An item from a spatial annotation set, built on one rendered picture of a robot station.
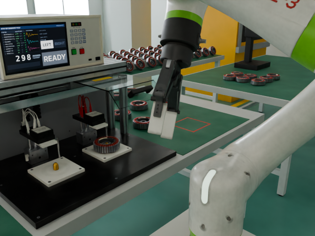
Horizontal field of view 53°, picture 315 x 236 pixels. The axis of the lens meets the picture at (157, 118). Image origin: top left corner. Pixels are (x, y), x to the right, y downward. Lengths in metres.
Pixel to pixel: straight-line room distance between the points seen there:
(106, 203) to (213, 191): 0.49
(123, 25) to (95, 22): 3.86
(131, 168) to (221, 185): 0.60
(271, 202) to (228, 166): 1.80
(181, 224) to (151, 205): 1.40
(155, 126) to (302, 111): 0.32
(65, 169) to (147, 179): 0.31
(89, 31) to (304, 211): 1.88
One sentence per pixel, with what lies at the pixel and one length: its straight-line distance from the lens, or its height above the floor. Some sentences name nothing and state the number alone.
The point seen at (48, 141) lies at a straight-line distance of 1.24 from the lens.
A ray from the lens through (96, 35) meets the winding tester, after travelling 1.40.
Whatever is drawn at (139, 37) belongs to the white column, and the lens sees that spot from 5.26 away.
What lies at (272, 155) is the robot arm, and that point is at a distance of 0.81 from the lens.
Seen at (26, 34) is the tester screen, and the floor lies 1.26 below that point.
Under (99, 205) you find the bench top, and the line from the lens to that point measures 1.08.
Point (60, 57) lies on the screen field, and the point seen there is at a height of 1.17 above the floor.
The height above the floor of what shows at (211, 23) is 1.10.
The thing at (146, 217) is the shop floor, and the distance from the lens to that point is 2.25.
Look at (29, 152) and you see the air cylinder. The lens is 1.32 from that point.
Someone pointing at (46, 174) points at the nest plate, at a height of 0.78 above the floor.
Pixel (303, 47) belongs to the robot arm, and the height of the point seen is 1.30.
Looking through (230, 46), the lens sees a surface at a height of 0.80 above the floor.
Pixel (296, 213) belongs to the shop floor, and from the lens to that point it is 2.48.
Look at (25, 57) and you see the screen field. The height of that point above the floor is 1.18.
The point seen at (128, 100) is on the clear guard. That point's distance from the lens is 1.18.
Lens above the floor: 1.36
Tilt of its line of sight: 20 degrees down
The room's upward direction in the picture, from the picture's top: straight up
